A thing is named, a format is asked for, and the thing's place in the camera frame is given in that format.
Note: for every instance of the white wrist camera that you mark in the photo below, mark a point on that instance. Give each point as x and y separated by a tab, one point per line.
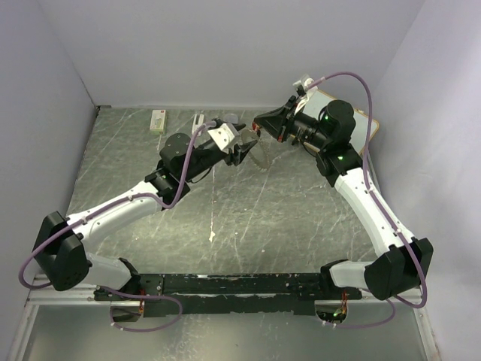
225	136
304	92

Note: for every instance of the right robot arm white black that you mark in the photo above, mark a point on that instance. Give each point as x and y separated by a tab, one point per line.
403	260

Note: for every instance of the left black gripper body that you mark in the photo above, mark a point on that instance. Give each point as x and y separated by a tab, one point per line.
231	159

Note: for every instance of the white stapler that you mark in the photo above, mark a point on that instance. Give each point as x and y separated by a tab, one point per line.
198	121

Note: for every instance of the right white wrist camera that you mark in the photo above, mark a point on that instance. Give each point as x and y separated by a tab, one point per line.
304	92

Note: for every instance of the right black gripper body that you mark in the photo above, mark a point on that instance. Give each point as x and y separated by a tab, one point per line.
295	125

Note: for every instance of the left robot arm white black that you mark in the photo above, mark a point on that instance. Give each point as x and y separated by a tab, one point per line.
62	248

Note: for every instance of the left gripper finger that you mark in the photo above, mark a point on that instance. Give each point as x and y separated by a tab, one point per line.
239	127
243	149

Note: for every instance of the clear cup of paperclips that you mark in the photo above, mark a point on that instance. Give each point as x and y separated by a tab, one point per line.
231	118

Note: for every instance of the aluminium rail frame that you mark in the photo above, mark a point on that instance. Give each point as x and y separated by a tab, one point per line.
237	220

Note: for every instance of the green white staples box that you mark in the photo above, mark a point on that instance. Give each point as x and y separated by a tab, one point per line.
157	121

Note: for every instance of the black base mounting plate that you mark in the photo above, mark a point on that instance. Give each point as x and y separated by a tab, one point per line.
294	293

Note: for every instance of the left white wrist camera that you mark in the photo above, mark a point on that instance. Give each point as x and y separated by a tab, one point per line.
225	136

